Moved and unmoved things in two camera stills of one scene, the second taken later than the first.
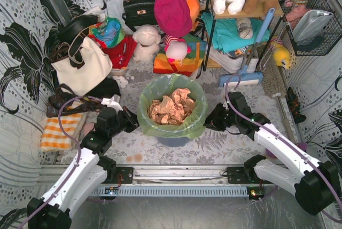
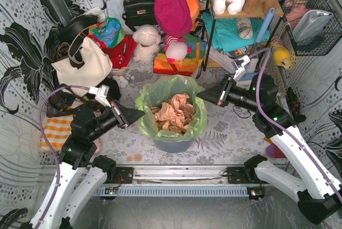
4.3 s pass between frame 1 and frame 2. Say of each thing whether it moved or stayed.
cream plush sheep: stayed
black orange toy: stayed
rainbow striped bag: stayed
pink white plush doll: stayed
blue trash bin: moved
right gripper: moved
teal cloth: stayed
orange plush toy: stayed
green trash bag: moved
